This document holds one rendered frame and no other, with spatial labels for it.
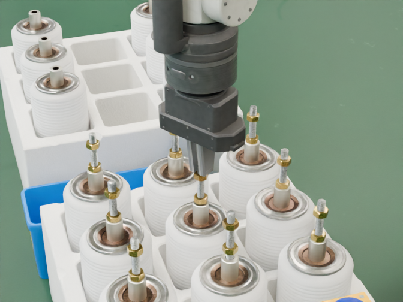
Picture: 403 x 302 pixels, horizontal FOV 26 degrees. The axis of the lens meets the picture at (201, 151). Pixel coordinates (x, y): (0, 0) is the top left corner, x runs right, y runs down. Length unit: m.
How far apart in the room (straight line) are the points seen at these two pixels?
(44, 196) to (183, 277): 0.39
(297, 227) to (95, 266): 0.27
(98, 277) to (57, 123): 0.42
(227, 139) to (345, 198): 0.64
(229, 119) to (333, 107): 0.89
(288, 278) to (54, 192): 0.53
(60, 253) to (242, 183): 0.28
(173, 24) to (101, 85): 0.77
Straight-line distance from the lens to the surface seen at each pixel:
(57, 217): 1.32
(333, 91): 2.00
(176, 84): 1.03
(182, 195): 1.24
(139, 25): 1.74
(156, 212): 1.27
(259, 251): 1.22
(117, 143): 1.51
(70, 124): 1.51
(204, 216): 1.17
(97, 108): 1.61
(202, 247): 1.15
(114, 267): 1.13
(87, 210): 1.22
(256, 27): 2.27
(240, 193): 1.29
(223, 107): 1.04
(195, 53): 1.00
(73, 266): 1.23
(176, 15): 0.97
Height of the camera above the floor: 0.98
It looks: 34 degrees down
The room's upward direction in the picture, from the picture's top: straight up
